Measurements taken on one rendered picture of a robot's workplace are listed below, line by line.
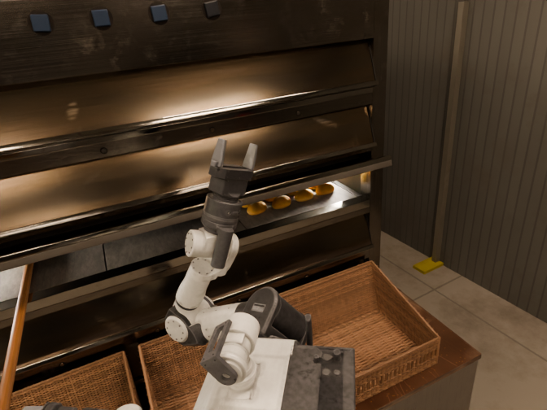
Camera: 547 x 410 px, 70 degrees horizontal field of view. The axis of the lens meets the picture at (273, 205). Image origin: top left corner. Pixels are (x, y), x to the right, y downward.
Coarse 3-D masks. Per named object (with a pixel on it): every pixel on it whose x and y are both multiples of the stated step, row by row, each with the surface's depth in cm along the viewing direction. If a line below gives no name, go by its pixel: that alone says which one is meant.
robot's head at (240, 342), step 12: (240, 312) 74; (240, 324) 71; (252, 324) 72; (228, 336) 69; (240, 336) 69; (252, 336) 70; (228, 348) 67; (240, 348) 67; (252, 348) 71; (252, 360) 74; (252, 372) 71; (240, 384) 70
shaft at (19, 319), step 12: (24, 276) 147; (24, 288) 140; (24, 300) 134; (24, 312) 129; (12, 324) 124; (12, 336) 118; (12, 348) 113; (12, 360) 109; (12, 372) 106; (0, 384) 102; (12, 384) 103; (0, 396) 98; (0, 408) 95
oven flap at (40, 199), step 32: (256, 128) 153; (288, 128) 158; (320, 128) 163; (352, 128) 169; (96, 160) 132; (128, 160) 136; (160, 160) 140; (192, 160) 144; (224, 160) 148; (256, 160) 153; (288, 160) 158; (0, 192) 123; (32, 192) 126; (64, 192) 129; (96, 192) 133; (128, 192) 136; (160, 192) 140; (0, 224) 123; (32, 224) 126
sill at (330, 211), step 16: (320, 208) 183; (336, 208) 181; (352, 208) 185; (272, 224) 173; (288, 224) 172; (304, 224) 176; (240, 240) 165; (256, 240) 168; (160, 256) 157; (176, 256) 156; (112, 272) 150; (128, 272) 149; (144, 272) 151; (48, 288) 144; (64, 288) 143; (80, 288) 143; (96, 288) 145; (0, 304) 137; (32, 304) 138; (48, 304) 140; (0, 320) 135
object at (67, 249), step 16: (352, 160) 177; (288, 176) 167; (304, 176) 162; (336, 176) 155; (272, 192) 146; (288, 192) 148; (160, 208) 149; (176, 208) 144; (112, 224) 138; (160, 224) 131; (48, 240) 131; (96, 240) 124; (112, 240) 126; (32, 256) 118; (48, 256) 120
